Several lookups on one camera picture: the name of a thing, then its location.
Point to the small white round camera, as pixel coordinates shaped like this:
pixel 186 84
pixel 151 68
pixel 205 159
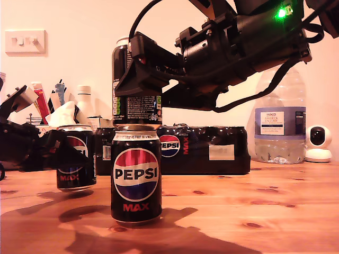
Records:
pixel 317 156

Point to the shrink-wrapped Pepsi Max can pack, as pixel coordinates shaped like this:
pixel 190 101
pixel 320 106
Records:
pixel 201 164

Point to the white plastic bottle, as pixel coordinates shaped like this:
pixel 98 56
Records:
pixel 84 105

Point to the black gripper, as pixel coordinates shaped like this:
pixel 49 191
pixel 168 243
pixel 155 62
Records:
pixel 206 53

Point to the white wall switch plate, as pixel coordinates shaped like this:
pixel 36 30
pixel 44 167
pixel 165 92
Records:
pixel 25 47

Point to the white and black sachet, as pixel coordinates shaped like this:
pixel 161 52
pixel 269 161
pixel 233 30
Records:
pixel 53 101

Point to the large clear plastic water bottle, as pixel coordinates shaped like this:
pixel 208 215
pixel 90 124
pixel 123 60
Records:
pixel 278 148

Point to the small white carton box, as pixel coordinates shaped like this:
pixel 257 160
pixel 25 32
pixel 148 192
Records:
pixel 91 122

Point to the white paper tissue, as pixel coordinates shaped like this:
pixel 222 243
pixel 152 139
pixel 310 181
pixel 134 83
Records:
pixel 62 113

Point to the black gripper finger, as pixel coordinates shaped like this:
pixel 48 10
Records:
pixel 66 156

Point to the black Pepsi Max can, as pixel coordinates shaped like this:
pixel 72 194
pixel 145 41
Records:
pixel 137 111
pixel 79 185
pixel 135 180

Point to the white carton with torn flap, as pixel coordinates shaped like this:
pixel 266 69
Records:
pixel 106 123

